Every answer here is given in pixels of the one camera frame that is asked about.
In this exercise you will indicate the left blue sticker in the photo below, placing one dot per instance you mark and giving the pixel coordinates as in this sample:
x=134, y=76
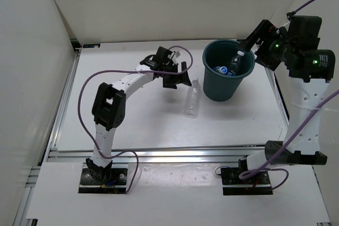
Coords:
x=91, y=45

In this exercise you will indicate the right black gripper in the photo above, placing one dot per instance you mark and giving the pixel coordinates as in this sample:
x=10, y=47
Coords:
x=267, y=30

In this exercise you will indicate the crushed bottle blue label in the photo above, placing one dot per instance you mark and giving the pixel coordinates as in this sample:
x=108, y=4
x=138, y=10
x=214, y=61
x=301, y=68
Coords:
x=221, y=70

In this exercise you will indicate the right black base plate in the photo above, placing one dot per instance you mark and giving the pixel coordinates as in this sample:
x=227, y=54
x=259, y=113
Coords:
x=232, y=185

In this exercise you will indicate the dark teal plastic bin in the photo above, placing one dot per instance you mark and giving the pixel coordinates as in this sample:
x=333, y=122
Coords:
x=218, y=87

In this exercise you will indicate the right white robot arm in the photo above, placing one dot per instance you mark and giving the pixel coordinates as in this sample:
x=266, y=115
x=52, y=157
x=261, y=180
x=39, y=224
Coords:
x=310, y=72

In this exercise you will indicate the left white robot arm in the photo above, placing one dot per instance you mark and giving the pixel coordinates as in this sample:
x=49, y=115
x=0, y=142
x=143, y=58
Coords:
x=109, y=107

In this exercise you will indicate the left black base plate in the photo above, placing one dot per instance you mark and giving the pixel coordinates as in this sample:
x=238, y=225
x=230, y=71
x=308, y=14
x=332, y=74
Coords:
x=113, y=183

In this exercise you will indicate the aluminium front rail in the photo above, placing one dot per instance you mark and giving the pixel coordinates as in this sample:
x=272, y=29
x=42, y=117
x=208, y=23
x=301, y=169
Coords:
x=213, y=154

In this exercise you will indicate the clear bottle blue label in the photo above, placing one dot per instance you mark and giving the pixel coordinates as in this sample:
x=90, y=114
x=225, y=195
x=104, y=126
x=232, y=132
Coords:
x=235, y=64

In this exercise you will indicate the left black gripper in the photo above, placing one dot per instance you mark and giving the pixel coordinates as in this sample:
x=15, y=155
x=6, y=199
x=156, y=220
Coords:
x=171, y=82

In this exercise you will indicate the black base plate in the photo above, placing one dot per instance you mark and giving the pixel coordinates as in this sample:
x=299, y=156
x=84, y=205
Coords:
x=232, y=185
x=113, y=183

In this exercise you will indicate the clear bottle no label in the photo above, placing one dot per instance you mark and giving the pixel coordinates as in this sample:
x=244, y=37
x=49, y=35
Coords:
x=192, y=98

